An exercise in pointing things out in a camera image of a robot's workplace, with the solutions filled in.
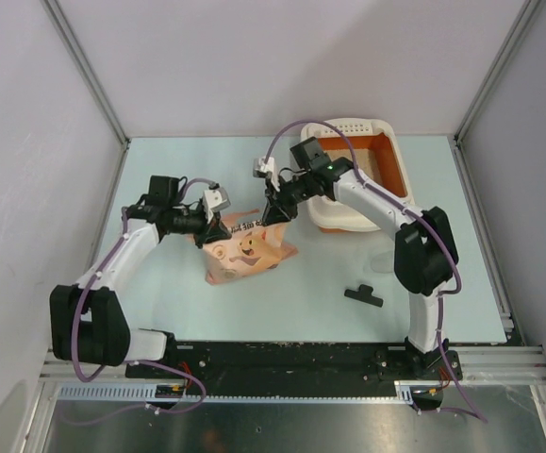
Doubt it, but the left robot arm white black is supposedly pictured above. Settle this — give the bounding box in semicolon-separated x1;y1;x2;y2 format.
49;176;231;378

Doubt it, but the aluminium frame rail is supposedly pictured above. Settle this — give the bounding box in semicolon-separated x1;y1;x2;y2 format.
39;345;546;385

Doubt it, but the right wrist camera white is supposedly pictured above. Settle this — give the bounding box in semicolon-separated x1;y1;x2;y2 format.
253;156;278;181

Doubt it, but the right aluminium corner post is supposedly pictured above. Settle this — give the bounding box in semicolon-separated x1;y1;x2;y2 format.
453;0;545;143

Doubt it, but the left aluminium corner post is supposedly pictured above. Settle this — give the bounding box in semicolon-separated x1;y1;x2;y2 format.
40;0;128;147

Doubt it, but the clear plastic scoop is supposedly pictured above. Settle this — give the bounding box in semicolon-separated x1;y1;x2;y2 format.
370;250;394;274

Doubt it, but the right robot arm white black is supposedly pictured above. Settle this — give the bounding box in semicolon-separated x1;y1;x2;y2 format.
253;137;461;378

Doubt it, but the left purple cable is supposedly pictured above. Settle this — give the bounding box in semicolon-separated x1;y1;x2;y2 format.
59;176;220;421

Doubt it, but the cream orange litter box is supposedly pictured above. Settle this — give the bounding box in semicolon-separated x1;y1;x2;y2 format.
300;118;415;232

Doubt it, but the white slotted cable duct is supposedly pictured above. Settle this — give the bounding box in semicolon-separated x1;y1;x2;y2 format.
58;380;415;403

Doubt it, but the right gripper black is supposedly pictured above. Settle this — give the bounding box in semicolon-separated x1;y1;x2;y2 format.
263;171;316;227

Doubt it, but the pink cat litter bag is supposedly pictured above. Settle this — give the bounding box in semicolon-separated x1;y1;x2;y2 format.
203;210;298;285

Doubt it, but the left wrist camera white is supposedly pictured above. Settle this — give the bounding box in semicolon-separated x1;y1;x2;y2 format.
202;184;231;222

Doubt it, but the black bag sealing clip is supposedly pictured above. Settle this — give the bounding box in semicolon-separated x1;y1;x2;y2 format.
343;284;384;308

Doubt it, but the aluminium corner post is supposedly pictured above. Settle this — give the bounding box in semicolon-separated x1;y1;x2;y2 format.
453;0;545;143
40;0;128;147

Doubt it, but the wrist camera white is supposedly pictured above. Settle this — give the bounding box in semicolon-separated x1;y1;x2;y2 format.
253;156;278;181
202;184;231;222

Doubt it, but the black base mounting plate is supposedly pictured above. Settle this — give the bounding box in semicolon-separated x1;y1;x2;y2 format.
124;339;462;395

